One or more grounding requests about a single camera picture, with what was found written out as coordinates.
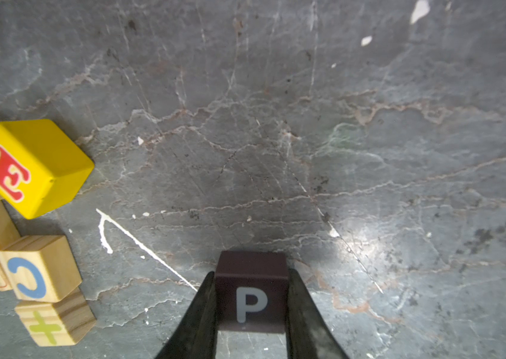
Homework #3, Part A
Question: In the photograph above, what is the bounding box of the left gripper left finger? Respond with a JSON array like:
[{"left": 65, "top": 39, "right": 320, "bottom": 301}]
[{"left": 156, "top": 272, "right": 217, "bottom": 359}]

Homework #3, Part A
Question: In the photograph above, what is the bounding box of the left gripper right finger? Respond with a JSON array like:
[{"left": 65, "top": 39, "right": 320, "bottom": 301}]
[{"left": 285, "top": 269, "right": 350, "bottom": 359}]

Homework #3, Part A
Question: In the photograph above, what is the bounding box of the dark purple P block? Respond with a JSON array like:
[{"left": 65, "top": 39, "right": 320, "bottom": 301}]
[{"left": 215, "top": 251, "right": 289, "bottom": 334}]

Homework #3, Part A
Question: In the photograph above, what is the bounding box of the yellow E letter block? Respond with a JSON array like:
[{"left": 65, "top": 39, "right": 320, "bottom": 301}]
[{"left": 0, "top": 119, "right": 95, "bottom": 219}]

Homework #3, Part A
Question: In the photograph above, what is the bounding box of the wooden C letter block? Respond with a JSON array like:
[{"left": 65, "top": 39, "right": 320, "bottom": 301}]
[{"left": 0, "top": 235, "right": 82, "bottom": 303}]

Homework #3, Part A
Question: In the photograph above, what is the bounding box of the wooden plus sign block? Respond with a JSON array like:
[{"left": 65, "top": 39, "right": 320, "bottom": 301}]
[{"left": 15, "top": 288, "right": 96, "bottom": 347}]

